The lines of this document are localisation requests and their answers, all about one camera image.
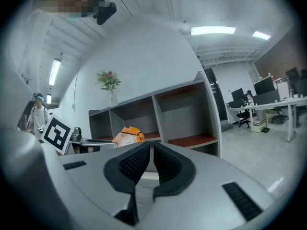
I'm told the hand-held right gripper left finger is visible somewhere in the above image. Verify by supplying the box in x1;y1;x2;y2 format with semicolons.
59;141;152;226

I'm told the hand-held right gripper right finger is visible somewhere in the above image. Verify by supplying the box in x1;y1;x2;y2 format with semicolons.
141;141;276;230

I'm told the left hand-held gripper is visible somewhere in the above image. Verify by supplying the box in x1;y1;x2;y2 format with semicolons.
41;113;83;156

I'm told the orange snack bag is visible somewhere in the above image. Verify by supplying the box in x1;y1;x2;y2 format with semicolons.
111;126;146;149

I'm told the grey wooden desk with hutch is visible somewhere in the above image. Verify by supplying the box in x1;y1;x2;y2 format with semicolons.
88;70;223;158

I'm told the long white office desk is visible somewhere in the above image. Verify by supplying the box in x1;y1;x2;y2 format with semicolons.
226;96;307;143

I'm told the ceiling light strip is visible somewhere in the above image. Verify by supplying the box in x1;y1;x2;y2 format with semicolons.
48;58;62;86

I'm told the pale vase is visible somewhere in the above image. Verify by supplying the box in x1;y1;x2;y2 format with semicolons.
109;91;119;108

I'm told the black office chair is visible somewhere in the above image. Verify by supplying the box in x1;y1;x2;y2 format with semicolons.
236;110;251;128
271;106;289;125

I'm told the flower bouquet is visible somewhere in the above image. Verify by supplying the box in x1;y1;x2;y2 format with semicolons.
95;70;122;92

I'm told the beige storage box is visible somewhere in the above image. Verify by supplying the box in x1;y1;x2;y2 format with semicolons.
254;117;268;133

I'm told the dark door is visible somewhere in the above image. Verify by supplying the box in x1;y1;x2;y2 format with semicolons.
203;67;229;122

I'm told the black computer monitor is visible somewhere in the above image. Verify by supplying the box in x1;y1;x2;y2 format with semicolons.
230;88;246;102
253;76;277;96

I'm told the person's head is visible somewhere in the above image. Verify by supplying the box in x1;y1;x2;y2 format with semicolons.
33;0;111;19

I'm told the long ceiling light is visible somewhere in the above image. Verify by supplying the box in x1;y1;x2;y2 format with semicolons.
190;25;236;36

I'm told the short ceiling light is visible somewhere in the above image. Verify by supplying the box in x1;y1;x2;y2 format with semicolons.
251;31;272;41

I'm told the black head-worn camera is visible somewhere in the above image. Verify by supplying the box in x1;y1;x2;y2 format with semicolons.
92;0;118;26

